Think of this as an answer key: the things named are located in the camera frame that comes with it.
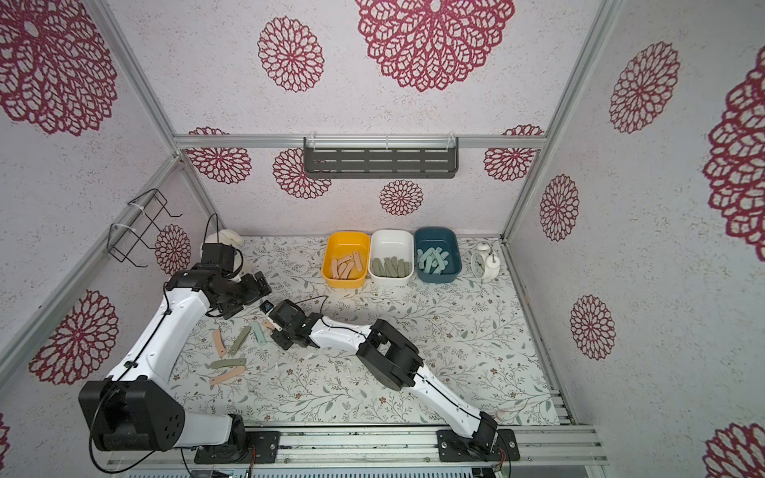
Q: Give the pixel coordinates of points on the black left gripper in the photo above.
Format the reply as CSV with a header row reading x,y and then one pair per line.
x,y
254,292

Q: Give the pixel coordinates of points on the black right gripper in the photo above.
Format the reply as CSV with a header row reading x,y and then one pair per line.
x,y
286,326

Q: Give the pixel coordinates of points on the yellow storage box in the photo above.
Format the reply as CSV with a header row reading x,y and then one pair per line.
x,y
341,244

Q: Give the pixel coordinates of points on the white storage box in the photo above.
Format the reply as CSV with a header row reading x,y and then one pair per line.
x,y
389,243

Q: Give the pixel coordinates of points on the dark teal storage box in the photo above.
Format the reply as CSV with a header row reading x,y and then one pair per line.
x,y
432,237

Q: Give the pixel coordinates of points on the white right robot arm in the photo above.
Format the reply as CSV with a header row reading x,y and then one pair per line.
x,y
393,360

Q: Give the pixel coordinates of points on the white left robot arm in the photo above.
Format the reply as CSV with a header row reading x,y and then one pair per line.
x,y
132,409

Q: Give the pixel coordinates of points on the white plush dog toy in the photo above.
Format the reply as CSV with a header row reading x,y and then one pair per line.
x,y
227,237

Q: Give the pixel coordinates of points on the white alarm clock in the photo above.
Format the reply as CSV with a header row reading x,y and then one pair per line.
x,y
484,263

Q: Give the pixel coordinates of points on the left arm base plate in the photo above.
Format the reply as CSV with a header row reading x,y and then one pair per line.
x,y
258,447

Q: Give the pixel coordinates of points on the black wire wall rack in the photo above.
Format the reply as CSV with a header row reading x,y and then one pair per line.
x,y
124,238

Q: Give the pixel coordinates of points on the grey wall shelf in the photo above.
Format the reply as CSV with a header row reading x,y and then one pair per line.
x,y
381,159

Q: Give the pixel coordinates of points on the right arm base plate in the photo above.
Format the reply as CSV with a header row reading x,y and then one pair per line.
x,y
453,448

